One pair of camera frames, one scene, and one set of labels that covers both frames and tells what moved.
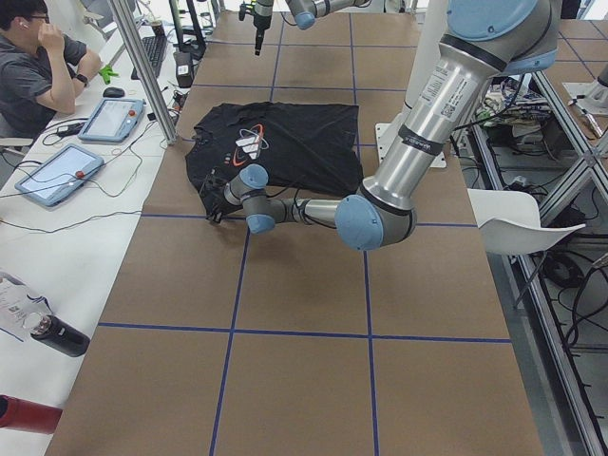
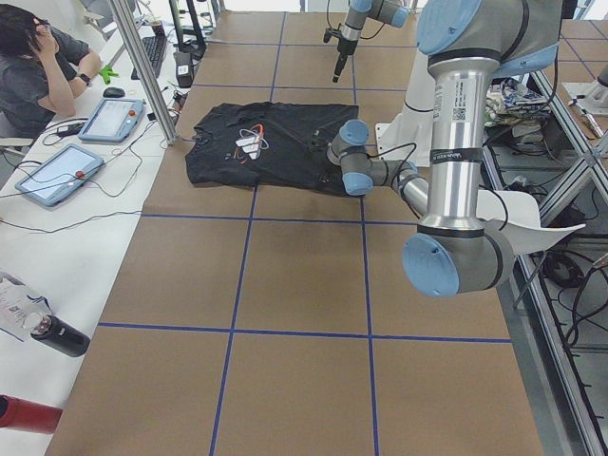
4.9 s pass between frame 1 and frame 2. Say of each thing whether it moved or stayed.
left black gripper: moved
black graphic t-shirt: stayed
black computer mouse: stayed
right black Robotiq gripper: moved
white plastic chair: stayed
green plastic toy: stayed
